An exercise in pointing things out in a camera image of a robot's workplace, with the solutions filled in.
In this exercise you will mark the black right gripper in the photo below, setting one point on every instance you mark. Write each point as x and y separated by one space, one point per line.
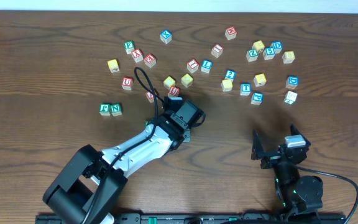
272 155

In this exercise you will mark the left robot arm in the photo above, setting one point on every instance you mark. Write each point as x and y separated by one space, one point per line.
88 186

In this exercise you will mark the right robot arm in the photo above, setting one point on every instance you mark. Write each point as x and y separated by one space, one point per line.
299 194

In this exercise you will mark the red U block centre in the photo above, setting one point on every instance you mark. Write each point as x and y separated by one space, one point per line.
173 91

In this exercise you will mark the red u block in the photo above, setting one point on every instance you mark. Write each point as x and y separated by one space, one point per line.
173 91
127 83

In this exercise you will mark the green 7 number block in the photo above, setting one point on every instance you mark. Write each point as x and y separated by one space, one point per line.
290 97

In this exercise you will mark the red A letter block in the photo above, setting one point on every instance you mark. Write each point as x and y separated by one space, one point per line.
150 97

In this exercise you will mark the blue T letter block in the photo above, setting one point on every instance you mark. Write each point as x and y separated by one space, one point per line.
245 89

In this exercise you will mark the blue D block right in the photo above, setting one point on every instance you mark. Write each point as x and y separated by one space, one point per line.
292 82

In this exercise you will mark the blue d block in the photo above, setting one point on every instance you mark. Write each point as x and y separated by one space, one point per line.
292 82
277 46

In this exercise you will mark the yellow S letter block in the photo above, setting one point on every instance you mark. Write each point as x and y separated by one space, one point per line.
226 85

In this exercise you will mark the yellow K letter block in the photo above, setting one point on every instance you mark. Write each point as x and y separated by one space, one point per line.
260 80

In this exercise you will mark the red I block centre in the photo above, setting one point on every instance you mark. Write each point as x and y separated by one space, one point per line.
192 65

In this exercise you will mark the red i block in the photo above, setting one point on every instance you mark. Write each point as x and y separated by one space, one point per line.
192 65
217 50

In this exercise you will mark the blue L letter block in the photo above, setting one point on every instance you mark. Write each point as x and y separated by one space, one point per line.
206 66

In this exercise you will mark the blue 2 number block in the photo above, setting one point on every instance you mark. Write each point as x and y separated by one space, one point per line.
230 75

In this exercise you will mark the green N letter block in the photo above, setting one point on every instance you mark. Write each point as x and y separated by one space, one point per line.
116 109

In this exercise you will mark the red U block left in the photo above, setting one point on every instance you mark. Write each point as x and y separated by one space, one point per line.
127 83

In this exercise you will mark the red E letter block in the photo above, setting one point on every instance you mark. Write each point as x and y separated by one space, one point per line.
150 60

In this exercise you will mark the yellow 8 number block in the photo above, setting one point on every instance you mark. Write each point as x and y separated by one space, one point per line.
288 57

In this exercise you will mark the green J letter block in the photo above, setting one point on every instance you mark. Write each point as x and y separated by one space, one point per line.
104 109

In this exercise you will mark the red I block upper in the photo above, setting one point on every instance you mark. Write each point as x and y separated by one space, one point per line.
217 50

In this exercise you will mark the blue 5 number block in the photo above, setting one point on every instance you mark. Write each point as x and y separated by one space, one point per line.
268 53

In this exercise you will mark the green Z letter block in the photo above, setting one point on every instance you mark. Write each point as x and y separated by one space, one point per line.
252 55

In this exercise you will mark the red X letter block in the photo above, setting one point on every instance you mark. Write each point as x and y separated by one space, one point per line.
137 55

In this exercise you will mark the blue D block upper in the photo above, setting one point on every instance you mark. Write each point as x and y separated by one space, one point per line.
277 46

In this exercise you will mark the blue X letter block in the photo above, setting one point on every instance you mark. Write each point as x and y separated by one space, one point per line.
166 36

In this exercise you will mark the green F letter block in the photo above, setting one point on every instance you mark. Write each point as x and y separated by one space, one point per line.
129 46

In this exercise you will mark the red M letter block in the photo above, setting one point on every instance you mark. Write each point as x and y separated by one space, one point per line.
230 33

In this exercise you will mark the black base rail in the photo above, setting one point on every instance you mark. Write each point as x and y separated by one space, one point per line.
128 218

